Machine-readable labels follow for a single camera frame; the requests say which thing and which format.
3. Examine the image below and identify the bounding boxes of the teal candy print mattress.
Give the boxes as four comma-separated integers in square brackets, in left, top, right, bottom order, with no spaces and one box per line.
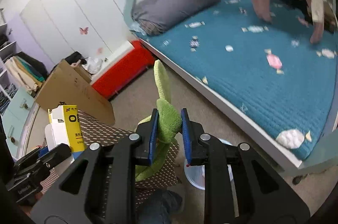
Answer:
[131,0,337,160]

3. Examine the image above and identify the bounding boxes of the green leaf plush toy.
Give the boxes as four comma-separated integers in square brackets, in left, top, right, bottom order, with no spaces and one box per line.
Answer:
[135,60,182,182]

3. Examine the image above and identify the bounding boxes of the hanging clothes on rack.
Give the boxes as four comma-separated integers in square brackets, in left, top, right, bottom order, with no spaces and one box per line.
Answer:
[5,52,48,96]

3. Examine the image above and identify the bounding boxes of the white bag on bench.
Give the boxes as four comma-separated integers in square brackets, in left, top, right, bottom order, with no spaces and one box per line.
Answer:
[83,58,103,75]

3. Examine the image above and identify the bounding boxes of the teal drawer cabinet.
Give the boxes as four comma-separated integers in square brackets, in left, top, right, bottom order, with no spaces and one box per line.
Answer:
[2,87,34,158]

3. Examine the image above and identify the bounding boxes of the purple cube shelf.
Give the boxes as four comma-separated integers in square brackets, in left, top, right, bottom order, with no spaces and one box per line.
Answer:
[0,8,18,116]

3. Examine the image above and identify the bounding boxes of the brown cardboard box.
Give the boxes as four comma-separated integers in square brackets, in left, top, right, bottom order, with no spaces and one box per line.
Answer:
[35,60,115,125]

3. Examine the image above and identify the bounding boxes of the red storage bench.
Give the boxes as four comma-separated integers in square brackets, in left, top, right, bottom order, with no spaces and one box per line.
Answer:
[92,40,155,99]

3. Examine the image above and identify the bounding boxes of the translucent trash bin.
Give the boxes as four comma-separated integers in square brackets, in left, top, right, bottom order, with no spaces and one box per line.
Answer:
[183,138,234,191]

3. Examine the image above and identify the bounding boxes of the pink hanging garment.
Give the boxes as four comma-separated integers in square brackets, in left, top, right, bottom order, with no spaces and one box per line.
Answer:
[252,0,324,44]

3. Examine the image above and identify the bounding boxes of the teal bunk bed frame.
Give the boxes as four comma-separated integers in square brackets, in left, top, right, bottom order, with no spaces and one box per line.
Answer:
[123,0,337,176]

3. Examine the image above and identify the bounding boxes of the yellow white tall box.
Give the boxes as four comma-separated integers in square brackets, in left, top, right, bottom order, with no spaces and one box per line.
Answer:
[48,105,85,152]

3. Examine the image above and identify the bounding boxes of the white wardrobe doors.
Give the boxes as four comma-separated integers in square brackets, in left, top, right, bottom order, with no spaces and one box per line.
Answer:
[20,0,133,64]

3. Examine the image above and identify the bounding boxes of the grey folded duvet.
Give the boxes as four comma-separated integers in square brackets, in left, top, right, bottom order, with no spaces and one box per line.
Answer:
[132,0,221,36]

